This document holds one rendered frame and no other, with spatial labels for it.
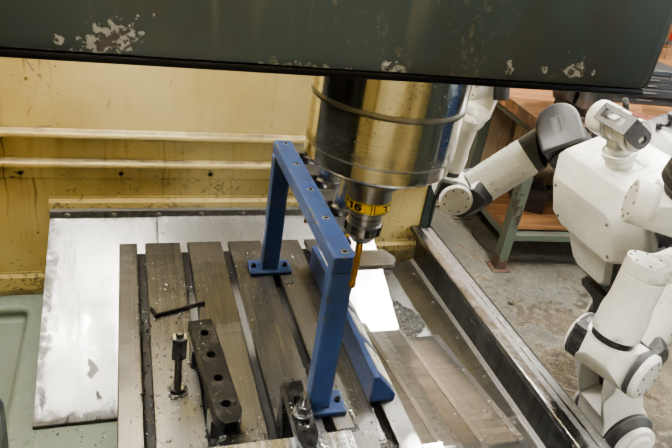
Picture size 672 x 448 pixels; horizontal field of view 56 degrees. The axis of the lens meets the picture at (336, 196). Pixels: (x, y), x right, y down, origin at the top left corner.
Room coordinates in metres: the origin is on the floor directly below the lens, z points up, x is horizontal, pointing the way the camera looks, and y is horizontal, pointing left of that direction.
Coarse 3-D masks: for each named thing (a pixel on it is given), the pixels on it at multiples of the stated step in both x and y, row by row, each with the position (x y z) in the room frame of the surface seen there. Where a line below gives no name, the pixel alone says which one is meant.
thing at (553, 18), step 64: (0, 0) 0.39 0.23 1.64; (64, 0) 0.41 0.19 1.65; (128, 0) 0.42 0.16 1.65; (192, 0) 0.44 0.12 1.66; (256, 0) 0.45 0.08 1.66; (320, 0) 0.47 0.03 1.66; (384, 0) 0.48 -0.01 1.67; (448, 0) 0.50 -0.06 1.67; (512, 0) 0.52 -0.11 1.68; (576, 0) 0.54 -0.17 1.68; (640, 0) 0.57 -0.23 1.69; (128, 64) 0.43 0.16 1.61; (192, 64) 0.44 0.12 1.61; (256, 64) 0.46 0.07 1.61; (320, 64) 0.47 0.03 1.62; (384, 64) 0.49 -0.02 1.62; (448, 64) 0.51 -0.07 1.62; (512, 64) 0.53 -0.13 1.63; (576, 64) 0.55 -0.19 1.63; (640, 64) 0.57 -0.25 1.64
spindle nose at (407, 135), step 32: (320, 96) 0.58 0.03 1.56; (352, 96) 0.56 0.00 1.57; (384, 96) 0.55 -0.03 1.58; (416, 96) 0.55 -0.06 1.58; (448, 96) 0.57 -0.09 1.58; (320, 128) 0.58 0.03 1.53; (352, 128) 0.55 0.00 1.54; (384, 128) 0.55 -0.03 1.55; (416, 128) 0.55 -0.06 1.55; (448, 128) 0.57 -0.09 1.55; (320, 160) 0.57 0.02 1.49; (352, 160) 0.55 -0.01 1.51; (384, 160) 0.55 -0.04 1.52; (416, 160) 0.55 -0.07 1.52; (448, 160) 0.59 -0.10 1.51
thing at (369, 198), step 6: (348, 186) 0.62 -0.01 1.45; (348, 192) 0.62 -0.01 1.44; (354, 192) 0.61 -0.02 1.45; (360, 192) 0.60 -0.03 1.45; (366, 192) 0.60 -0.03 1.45; (372, 192) 0.60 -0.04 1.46; (390, 192) 0.61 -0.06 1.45; (354, 198) 0.61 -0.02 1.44; (360, 198) 0.60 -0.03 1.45; (366, 198) 0.60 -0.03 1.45; (372, 198) 0.60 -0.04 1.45; (378, 198) 0.60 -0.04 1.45; (384, 198) 0.61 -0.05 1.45; (390, 198) 0.62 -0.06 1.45; (372, 204) 0.60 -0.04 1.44; (378, 204) 0.60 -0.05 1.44; (384, 204) 0.61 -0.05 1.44; (372, 216) 0.60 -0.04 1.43; (378, 216) 0.61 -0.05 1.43
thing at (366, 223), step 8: (352, 216) 0.62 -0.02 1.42; (360, 216) 0.61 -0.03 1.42; (368, 216) 0.61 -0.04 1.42; (344, 224) 0.62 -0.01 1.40; (352, 224) 0.61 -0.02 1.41; (360, 224) 0.61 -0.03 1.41; (368, 224) 0.61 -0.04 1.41; (376, 224) 0.61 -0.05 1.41; (352, 232) 0.61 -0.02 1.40; (360, 232) 0.61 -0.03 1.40; (368, 232) 0.61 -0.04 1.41; (376, 232) 0.61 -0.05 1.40; (360, 240) 0.61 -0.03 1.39; (368, 240) 0.61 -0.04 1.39
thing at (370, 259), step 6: (366, 252) 0.88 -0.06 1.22; (372, 252) 0.89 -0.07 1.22; (378, 252) 0.89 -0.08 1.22; (384, 252) 0.89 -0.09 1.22; (366, 258) 0.86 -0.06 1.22; (372, 258) 0.87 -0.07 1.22; (378, 258) 0.87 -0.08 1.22; (384, 258) 0.87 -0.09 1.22; (390, 258) 0.88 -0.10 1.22; (360, 264) 0.84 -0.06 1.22; (366, 264) 0.85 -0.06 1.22; (372, 264) 0.85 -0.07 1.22; (378, 264) 0.85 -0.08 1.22; (384, 264) 0.86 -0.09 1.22; (390, 264) 0.86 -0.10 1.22
